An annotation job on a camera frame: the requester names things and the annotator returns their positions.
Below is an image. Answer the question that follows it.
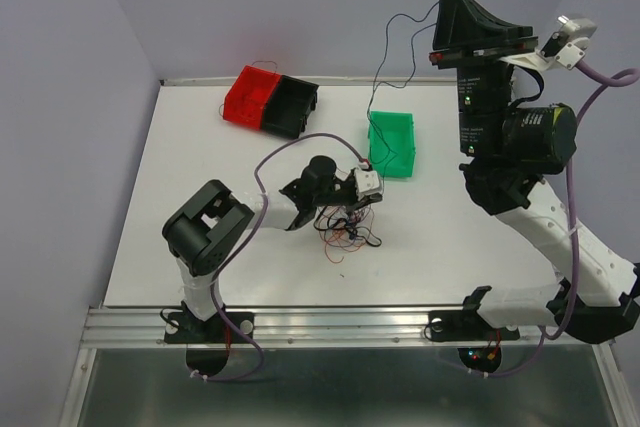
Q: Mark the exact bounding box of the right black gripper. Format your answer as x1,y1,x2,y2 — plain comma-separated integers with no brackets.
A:
431,0,542,158

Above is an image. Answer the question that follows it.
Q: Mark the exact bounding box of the wire bundle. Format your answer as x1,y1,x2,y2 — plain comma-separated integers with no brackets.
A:
312,201,384,266

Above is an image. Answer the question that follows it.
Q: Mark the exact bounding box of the thin blue wire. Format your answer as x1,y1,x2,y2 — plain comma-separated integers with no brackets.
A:
365,0,469,178

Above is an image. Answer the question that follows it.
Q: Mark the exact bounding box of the green plastic bin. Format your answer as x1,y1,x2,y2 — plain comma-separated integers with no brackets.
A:
368,111,416,179

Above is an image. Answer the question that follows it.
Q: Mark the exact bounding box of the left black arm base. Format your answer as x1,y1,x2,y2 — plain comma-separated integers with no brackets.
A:
159,302,248,345

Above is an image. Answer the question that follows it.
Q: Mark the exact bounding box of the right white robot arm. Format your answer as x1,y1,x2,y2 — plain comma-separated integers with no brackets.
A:
428,0,639,344

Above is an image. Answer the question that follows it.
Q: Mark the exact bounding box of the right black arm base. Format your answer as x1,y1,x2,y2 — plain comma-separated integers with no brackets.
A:
424,310,520,343

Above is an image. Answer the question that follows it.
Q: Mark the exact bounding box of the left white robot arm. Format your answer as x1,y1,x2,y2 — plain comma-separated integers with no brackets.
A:
162,155,383,343

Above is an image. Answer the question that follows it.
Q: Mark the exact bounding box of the black plastic bin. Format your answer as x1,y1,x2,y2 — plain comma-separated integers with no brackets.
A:
260,75,319,140

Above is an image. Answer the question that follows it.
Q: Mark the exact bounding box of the red plastic bin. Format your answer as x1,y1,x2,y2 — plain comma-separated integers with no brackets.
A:
222,65,281,131

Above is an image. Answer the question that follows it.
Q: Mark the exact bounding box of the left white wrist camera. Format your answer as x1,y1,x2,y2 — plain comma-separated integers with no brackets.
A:
352,167,383,200

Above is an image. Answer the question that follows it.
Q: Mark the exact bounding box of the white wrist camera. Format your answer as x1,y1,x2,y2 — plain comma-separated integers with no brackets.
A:
539,15,597,70
352,167,383,200

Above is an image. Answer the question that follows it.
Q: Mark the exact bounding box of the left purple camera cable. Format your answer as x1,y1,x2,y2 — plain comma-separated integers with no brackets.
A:
207,132,374,382

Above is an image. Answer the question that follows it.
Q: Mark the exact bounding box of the purple camera cable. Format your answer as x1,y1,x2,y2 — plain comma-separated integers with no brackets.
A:
467,59,640,381
207,132,374,382

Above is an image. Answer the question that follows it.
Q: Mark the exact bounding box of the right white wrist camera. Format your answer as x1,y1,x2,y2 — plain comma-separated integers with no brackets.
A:
539,15,597,70

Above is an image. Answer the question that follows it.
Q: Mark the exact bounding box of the aluminium front rail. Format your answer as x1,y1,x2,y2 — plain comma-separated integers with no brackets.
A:
79,302,614,348

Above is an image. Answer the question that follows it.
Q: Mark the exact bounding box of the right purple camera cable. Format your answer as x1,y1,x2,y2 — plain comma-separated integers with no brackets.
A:
467,59,640,381

